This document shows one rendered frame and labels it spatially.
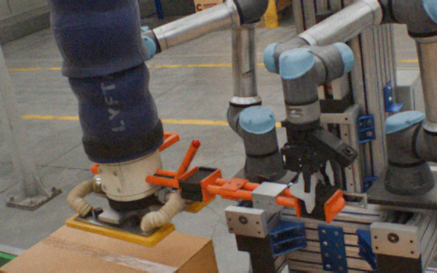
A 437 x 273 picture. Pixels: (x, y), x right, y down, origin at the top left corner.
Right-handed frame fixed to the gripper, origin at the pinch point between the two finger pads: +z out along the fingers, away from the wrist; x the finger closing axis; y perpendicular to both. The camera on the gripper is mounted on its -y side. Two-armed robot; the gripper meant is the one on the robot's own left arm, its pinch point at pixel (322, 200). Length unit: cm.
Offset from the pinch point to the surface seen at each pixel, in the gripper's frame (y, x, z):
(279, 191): 10.7, 1.2, -1.2
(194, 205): 44.4, -4.5, 11.4
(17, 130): 340, -142, 70
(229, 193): 23.9, 3.8, 0.2
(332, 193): -2.8, -0.2, -2.1
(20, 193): 344, -133, 119
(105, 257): 82, 2, 33
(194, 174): 37.9, -0.1, -1.3
